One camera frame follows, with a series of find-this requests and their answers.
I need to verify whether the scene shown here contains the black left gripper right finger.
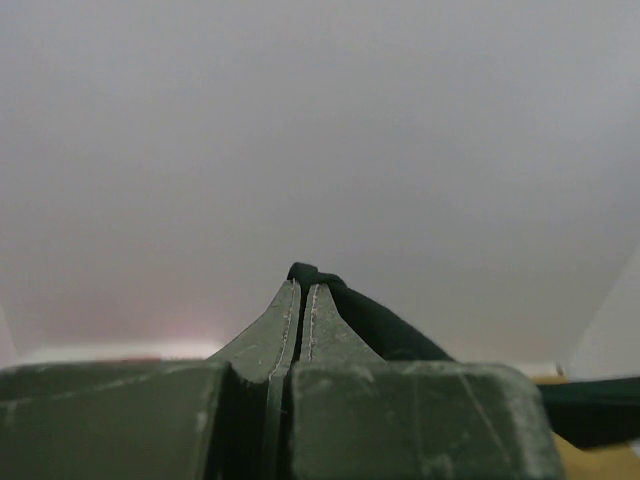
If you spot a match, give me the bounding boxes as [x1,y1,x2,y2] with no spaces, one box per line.
[290,285,563,479]

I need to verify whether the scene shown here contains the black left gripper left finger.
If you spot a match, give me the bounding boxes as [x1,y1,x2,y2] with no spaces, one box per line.
[1,281,301,479]

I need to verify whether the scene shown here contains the black t shirt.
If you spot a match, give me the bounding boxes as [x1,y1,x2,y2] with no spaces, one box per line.
[287,262,639,449]

